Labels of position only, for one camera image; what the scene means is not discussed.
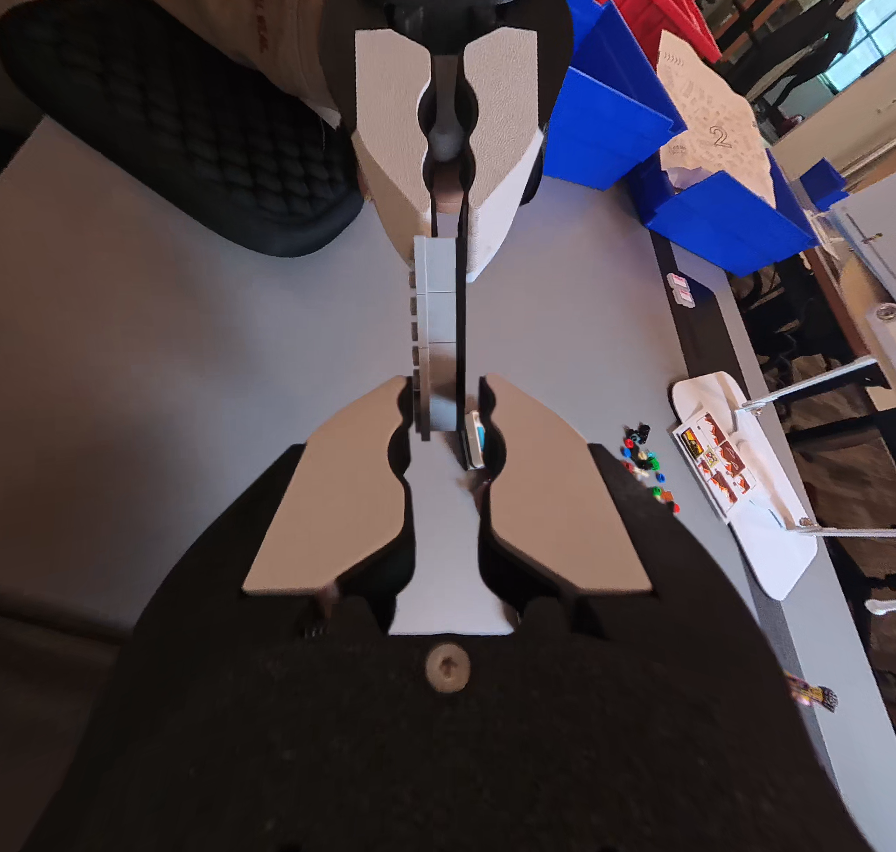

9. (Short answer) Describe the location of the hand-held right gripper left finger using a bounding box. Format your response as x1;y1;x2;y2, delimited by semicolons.
241;374;417;597

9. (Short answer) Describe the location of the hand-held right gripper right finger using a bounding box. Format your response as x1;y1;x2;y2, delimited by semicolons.
478;373;655;597

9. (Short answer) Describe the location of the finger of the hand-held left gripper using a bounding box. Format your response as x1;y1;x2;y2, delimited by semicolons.
456;26;546;283
350;28;441;266

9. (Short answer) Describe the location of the grey lego plate assembly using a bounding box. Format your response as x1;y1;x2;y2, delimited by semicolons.
408;234;469;471

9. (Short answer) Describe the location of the person's left forearm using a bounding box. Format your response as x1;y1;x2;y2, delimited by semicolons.
42;0;351;128

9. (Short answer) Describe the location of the pile of small lego pieces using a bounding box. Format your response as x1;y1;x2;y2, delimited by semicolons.
619;423;681;514

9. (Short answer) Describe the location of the lego vehicle chassis build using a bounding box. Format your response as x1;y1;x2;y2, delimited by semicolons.
462;409;490;472

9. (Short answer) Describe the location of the lego sticker sheet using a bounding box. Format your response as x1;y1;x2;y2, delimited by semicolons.
672;409;762;524

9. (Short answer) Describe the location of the lego minifigure with guitar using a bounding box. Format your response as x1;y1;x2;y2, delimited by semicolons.
784;673;840;714

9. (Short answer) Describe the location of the person's left hand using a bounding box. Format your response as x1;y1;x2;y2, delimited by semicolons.
435;163;464;237

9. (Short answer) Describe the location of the numbered paper bag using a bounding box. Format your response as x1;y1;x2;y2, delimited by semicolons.
657;29;779;210

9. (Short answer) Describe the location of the white book stand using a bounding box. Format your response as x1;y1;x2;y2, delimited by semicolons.
671;355;896;602

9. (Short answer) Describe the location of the black chair armrest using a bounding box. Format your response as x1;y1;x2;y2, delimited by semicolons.
0;0;366;259

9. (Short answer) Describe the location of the small blue plastic bin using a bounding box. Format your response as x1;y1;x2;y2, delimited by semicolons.
798;159;853;212

